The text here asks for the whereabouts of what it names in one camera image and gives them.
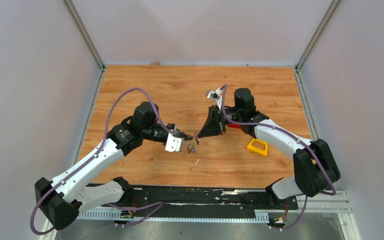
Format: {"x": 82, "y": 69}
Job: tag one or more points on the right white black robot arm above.
{"x": 315, "y": 169}

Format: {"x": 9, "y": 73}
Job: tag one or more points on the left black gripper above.
{"x": 174, "y": 127}

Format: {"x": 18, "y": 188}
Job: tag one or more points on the silver keyring with clips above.
{"x": 193, "y": 142}

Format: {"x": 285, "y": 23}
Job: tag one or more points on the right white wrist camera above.
{"x": 214, "y": 94}

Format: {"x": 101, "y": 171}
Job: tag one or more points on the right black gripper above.
{"x": 214, "y": 124}

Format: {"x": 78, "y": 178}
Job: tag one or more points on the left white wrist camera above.
{"x": 174, "y": 143}

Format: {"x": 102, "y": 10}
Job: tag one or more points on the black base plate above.
{"x": 205, "y": 202}

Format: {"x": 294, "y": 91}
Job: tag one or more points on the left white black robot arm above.
{"x": 63, "y": 198}

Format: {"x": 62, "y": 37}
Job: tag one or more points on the white slotted cable duct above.
{"x": 116, "y": 215}

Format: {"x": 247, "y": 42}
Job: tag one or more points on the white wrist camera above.
{"x": 174, "y": 143}
{"x": 214, "y": 94}

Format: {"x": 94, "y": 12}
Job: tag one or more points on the yellow triangular toy piece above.
{"x": 258, "y": 147}

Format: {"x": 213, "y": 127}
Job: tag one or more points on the red white toy block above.
{"x": 232, "y": 125}

